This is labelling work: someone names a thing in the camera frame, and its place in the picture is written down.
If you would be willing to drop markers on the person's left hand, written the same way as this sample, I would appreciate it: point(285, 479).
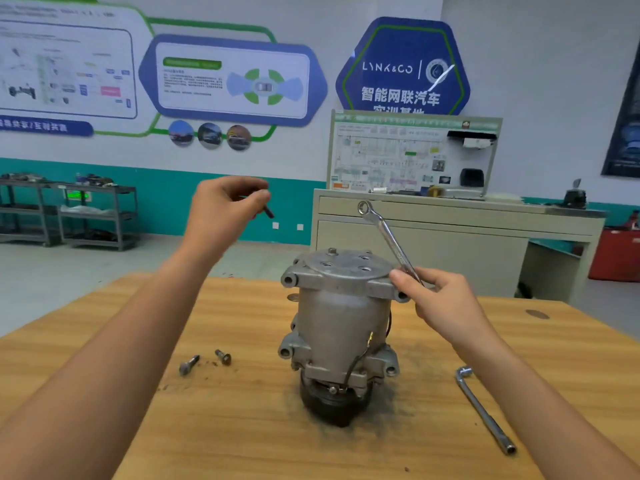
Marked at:
point(225, 210)

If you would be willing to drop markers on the person's right hand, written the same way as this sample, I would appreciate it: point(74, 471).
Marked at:
point(450, 305)

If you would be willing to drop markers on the removed bolt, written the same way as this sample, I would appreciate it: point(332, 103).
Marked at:
point(188, 365)
point(267, 210)
point(222, 357)
point(330, 253)

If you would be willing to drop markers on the silver combination wrench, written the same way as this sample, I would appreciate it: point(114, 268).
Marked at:
point(385, 233)

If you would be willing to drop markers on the grey metal compressor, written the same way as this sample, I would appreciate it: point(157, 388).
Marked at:
point(335, 315)

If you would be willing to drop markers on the person's left forearm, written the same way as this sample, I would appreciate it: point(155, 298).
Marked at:
point(100, 395)

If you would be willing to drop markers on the person's right forearm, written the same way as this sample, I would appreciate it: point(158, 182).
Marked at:
point(540, 415)

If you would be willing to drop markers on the beige workbench cabinet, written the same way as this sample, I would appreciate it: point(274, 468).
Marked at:
point(450, 245)

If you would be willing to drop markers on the dark round table grommet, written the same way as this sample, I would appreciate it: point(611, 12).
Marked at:
point(537, 314)

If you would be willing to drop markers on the silver L-shaped socket wrench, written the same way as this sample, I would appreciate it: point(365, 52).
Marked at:
point(485, 413)

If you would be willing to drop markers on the grey metal shelf cart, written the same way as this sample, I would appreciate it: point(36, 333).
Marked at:
point(25, 210)
point(95, 220)

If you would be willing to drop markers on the blue rounded infographic panel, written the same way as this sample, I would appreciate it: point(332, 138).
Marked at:
point(195, 80)

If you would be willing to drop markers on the white wiring display board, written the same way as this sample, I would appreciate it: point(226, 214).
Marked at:
point(385, 155)

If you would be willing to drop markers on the small black device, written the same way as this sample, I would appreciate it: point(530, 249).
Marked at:
point(575, 199)

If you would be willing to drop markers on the red cabinet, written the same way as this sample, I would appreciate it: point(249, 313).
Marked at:
point(615, 257)

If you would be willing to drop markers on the round photo wall decal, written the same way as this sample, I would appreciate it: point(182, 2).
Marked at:
point(239, 138)
point(210, 135)
point(181, 132)

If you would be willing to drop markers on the white infographic wall panel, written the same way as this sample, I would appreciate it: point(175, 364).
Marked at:
point(60, 65)

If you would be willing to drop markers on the blue hexagon wall sign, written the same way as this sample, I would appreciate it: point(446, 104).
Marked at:
point(400, 55)

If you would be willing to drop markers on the dark wall poster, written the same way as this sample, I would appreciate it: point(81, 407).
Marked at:
point(625, 135)

